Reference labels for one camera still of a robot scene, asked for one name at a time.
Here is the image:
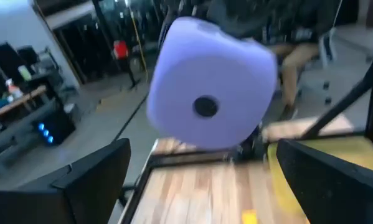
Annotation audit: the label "person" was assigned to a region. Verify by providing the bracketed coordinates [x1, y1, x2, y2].
[204, 0, 341, 121]

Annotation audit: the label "red object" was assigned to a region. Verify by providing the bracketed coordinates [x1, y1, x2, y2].
[113, 39, 130, 60]

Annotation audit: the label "yellow translucent plastic bin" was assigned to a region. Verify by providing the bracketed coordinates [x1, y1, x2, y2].
[267, 135, 373, 224]

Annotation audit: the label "black computer blue lights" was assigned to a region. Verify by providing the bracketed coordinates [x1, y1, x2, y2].
[30, 107, 78, 147]

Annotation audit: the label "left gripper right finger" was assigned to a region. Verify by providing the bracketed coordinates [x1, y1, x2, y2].
[275, 139, 373, 224]

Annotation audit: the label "white office chair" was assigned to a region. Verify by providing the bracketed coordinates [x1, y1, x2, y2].
[300, 26, 373, 106]

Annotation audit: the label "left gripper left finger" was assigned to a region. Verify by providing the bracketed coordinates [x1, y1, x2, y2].
[0, 138, 132, 224]

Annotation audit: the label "wooden desk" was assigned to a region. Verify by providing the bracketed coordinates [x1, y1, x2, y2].
[0, 85, 49, 124]

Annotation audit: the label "yellow toy brick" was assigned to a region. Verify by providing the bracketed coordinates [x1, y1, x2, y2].
[242, 210, 258, 224]

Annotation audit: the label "purple foam dice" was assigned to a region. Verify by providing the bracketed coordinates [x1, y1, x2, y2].
[146, 16, 279, 150]

